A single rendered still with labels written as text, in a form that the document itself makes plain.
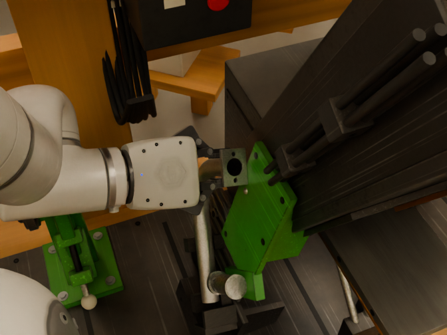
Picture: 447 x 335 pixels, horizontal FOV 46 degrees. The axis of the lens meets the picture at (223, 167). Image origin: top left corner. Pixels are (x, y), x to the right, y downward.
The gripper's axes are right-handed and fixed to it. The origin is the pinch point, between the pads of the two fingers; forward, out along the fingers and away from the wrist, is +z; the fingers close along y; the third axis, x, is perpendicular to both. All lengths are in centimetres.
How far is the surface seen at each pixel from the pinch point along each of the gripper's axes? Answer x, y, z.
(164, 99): 189, 29, 60
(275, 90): 4.0, 11.8, 12.5
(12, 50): 25.2, 22.0, -25.9
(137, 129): 180, 14, 42
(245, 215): -0.8, -7.5, 2.8
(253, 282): -2.2, -17.6, 2.6
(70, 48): 14.4, 20.4, -18.3
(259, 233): -4.8, -9.9, 2.7
